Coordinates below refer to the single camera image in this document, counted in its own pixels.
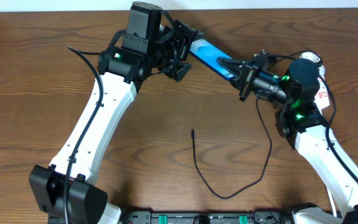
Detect blue Samsung Galaxy smartphone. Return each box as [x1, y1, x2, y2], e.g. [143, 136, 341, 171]
[190, 39, 234, 80]

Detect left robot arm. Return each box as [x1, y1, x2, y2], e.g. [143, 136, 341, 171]
[29, 2, 203, 224]

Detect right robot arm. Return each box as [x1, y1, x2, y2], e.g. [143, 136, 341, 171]
[217, 50, 358, 223]

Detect white power strip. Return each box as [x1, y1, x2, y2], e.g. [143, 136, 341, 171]
[314, 75, 330, 114]

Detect white USB wall charger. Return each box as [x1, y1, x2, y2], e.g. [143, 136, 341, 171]
[299, 50, 323, 67]

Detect black USB charging cable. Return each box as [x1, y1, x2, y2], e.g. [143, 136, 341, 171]
[191, 49, 324, 200]

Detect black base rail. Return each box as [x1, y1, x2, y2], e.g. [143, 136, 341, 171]
[119, 208, 341, 224]

